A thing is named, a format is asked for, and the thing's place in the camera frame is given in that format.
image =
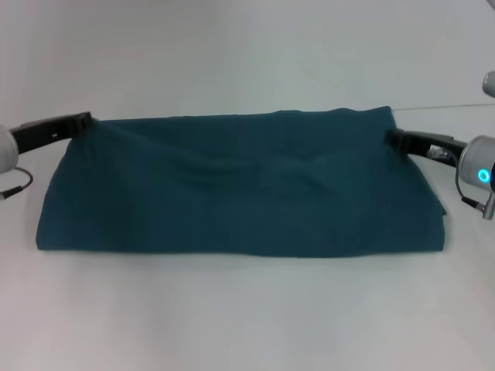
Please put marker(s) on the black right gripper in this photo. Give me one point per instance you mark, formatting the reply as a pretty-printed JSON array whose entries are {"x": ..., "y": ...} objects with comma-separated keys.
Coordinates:
[{"x": 425, "y": 143}]

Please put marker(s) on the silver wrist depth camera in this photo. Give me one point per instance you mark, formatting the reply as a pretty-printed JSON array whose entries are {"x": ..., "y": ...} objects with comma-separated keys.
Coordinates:
[{"x": 490, "y": 83}]

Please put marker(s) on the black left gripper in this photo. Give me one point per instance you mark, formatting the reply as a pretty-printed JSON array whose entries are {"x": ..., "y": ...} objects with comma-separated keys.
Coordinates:
[{"x": 42, "y": 131}]

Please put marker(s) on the teal t-shirt with FREE print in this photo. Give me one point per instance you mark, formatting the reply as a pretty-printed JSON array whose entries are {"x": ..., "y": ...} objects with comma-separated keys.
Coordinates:
[{"x": 239, "y": 193}]

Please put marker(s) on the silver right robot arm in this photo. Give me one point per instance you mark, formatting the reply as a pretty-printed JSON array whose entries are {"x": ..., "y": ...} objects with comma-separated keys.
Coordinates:
[{"x": 477, "y": 162}]

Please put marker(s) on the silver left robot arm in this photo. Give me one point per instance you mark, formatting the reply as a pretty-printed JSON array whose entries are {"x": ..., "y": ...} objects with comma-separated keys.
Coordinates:
[{"x": 7, "y": 148}]

